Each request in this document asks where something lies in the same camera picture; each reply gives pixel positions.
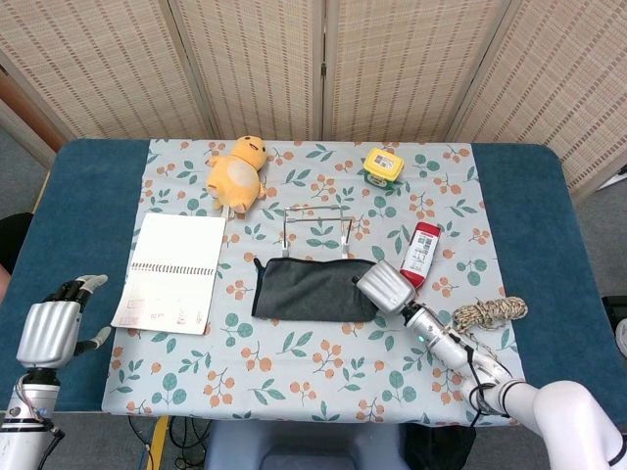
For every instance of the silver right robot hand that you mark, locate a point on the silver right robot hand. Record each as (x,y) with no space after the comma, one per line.
(387,289)

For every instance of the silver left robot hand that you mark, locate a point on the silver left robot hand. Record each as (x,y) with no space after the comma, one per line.
(49,333)

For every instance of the blue and grey cloth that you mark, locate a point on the blue and grey cloth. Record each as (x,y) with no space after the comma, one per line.
(308,294)

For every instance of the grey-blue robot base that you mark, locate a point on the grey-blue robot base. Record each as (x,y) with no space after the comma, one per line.
(303,445)

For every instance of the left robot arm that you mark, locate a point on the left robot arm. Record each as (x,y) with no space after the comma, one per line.
(27,406)

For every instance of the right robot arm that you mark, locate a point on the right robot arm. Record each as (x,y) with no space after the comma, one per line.
(553,406)

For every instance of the red ketchup squeeze bottle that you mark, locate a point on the red ketchup squeeze bottle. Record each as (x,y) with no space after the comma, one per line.
(422,249)

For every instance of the black round object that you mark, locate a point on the black round object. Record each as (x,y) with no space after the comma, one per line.
(14,240)

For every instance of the teal table cover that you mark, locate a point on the teal table cover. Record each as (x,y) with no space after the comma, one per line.
(88,220)

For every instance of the green tub with yellow lid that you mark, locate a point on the green tub with yellow lid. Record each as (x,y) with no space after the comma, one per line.
(383,164)

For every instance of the open spiral notebook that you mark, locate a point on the open spiral notebook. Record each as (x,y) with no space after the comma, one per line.
(171,245)

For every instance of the floral print tablecloth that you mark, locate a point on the floral print tablecloth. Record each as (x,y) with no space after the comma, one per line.
(274,406)

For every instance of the black bag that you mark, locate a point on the black bag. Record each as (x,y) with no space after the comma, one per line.
(441,448)

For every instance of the yellow plush toy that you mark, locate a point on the yellow plush toy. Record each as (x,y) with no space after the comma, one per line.
(235,181)

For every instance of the black and grey equipment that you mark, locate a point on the black and grey equipment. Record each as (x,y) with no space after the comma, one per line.
(612,306)

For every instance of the brown wooden door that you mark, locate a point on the brown wooden door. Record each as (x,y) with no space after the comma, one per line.
(19,105)

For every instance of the white flat object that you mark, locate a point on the white flat object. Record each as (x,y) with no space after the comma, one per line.
(618,177)

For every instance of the bamboo folding screen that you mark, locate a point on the bamboo folding screen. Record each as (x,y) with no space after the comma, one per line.
(245,63)

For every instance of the yellow post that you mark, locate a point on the yellow post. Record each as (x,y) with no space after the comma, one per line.
(158,440)

